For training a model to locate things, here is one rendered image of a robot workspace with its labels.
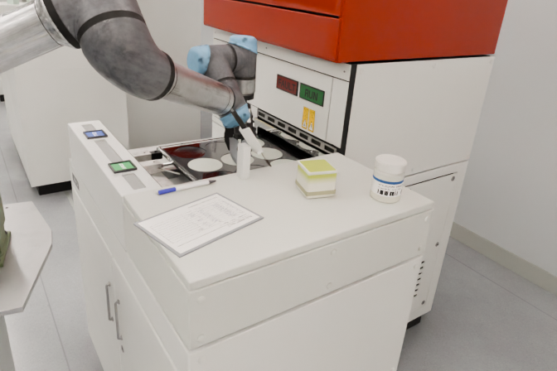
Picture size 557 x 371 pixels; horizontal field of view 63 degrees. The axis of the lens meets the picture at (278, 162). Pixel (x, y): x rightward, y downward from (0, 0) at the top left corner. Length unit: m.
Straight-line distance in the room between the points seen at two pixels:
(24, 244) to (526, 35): 2.34
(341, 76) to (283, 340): 0.71
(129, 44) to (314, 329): 0.67
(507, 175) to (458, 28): 1.33
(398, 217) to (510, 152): 1.74
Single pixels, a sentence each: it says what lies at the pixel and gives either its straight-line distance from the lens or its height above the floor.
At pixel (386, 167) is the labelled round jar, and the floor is 1.05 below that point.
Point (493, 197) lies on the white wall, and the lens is 2.83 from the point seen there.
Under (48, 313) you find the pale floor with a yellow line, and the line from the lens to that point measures 2.30.
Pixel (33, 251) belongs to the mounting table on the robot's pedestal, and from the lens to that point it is 1.16.
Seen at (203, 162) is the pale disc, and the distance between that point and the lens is 1.35.
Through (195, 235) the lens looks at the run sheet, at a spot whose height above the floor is 0.97.
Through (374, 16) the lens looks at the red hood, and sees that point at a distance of 1.29.
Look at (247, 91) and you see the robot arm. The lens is 1.24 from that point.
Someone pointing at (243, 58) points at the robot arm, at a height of 1.22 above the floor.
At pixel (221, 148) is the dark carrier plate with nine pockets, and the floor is 0.90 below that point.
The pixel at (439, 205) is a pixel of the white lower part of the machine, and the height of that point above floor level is 0.65.
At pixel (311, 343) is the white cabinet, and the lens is 1.05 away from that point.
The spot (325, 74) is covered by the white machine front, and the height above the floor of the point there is 1.17.
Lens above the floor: 1.43
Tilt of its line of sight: 23 degrees down
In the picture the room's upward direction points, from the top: 4 degrees clockwise
